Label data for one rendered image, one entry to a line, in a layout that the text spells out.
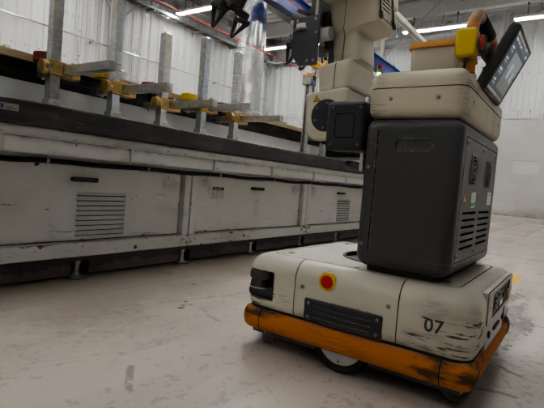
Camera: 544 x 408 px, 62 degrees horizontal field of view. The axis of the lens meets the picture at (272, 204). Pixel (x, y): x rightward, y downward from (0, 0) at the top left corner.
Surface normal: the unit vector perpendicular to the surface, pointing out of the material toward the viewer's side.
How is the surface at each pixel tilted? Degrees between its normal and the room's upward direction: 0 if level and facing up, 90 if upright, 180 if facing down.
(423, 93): 90
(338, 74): 90
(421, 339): 90
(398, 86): 90
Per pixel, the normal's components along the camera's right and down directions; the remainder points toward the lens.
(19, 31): 0.82, 0.10
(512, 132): -0.57, 0.00
